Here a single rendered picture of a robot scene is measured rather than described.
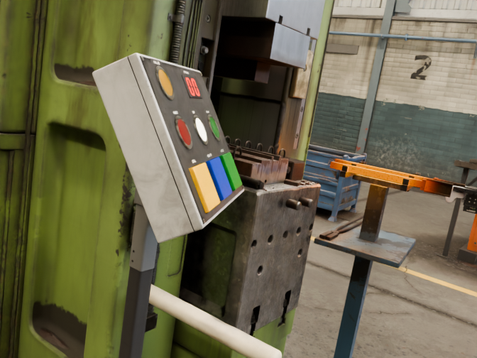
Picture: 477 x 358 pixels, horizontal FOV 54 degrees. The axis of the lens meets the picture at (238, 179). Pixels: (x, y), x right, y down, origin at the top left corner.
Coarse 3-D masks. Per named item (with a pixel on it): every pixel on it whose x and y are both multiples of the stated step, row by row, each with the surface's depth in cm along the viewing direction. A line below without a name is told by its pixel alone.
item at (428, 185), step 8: (336, 168) 168; (352, 168) 165; (360, 168) 164; (376, 176) 161; (384, 176) 160; (392, 176) 159; (400, 176) 158; (416, 184) 156; (424, 184) 154; (432, 184) 154; (440, 184) 153; (448, 184) 151; (432, 192) 154; (440, 192) 153; (448, 192) 152
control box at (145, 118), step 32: (128, 64) 69; (160, 64) 77; (128, 96) 70; (160, 96) 72; (192, 96) 88; (128, 128) 70; (160, 128) 69; (192, 128) 82; (128, 160) 71; (160, 160) 70; (192, 160) 76; (160, 192) 71; (192, 192) 71; (160, 224) 72; (192, 224) 71
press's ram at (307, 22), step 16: (224, 0) 128; (240, 0) 125; (256, 0) 122; (272, 0) 121; (288, 0) 126; (304, 0) 133; (320, 0) 140; (224, 16) 128; (240, 16) 125; (256, 16) 122; (272, 16) 122; (288, 16) 128; (304, 16) 135; (320, 16) 142; (304, 32) 137
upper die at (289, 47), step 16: (224, 32) 134; (240, 32) 131; (256, 32) 128; (272, 32) 125; (288, 32) 130; (224, 48) 135; (240, 48) 131; (256, 48) 128; (272, 48) 126; (288, 48) 132; (304, 48) 139; (272, 64) 144; (288, 64) 134; (304, 64) 141
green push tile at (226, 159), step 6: (222, 156) 92; (228, 156) 96; (222, 162) 92; (228, 162) 94; (228, 168) 93; (234, 168) 98; (228, 174) 92; (234, 174) 96; (234, 180) 94; (240, 180) 99; (234, 186) 93
